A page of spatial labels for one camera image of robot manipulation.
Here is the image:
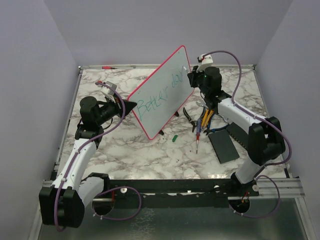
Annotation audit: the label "silver open-end wrench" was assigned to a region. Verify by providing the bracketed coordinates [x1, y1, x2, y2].
[196, 101, 208, 109]

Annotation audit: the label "green marker cap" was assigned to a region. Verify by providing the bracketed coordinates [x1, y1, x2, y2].
[172, 135, 178, 143]

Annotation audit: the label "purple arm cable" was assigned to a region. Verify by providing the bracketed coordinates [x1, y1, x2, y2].
[54, 81, 143, 233]
[202, 50, 293, 220]

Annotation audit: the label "black grey handled pliers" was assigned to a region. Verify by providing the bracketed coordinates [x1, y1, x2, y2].
[182, 107, 197, 132]

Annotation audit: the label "yellow black utility knife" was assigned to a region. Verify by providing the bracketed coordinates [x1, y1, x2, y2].
[201, 109, 215, 128]

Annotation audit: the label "pink framed whiteboard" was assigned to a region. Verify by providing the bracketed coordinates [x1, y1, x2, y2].
[127, 45, 194, 140]

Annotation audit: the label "blue handled pliers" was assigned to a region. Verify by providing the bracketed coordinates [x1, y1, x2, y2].
[203, 113, 230, 135]

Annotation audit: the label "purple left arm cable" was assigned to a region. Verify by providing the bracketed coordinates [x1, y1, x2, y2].
[54, 81, 143, 233]

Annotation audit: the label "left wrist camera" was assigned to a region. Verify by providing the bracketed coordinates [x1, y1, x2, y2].
[98, 81, 117, 103]

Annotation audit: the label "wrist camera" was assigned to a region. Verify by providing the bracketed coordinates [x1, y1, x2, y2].
[98, 81, 117, 103]
[196, 54, 214, 72]

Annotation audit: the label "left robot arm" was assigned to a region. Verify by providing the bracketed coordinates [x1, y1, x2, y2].
[39, 96, 137, 232]

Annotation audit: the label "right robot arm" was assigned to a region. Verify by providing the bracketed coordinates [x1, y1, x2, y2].
[187, 65, 286, 196]

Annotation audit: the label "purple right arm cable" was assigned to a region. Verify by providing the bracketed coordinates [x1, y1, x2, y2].
[202, 50, 293, 220]

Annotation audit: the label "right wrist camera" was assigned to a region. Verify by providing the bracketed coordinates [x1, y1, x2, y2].
[196, 54, 214, 72]

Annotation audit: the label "blue transparent screwdriver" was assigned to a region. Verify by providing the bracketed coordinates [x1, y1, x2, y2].
[196, 118, 202, 154]

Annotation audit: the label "red marker at wall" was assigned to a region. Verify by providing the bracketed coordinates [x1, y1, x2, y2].
[101, 66, 117, 70]

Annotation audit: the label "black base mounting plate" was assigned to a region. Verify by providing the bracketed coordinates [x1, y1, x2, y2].
[93, 178, 259, 209]

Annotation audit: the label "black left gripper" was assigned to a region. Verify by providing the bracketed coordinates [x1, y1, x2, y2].
[97, 93, 138, 125]

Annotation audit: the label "black flat box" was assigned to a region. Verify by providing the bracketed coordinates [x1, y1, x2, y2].
[208, 130, 240, 164]

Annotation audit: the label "aluminium frame rail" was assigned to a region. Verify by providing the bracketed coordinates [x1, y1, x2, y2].
[257, 178, 305, 199]

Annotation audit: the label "black network switch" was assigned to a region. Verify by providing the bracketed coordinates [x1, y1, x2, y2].
[226, 122, 249, 150]

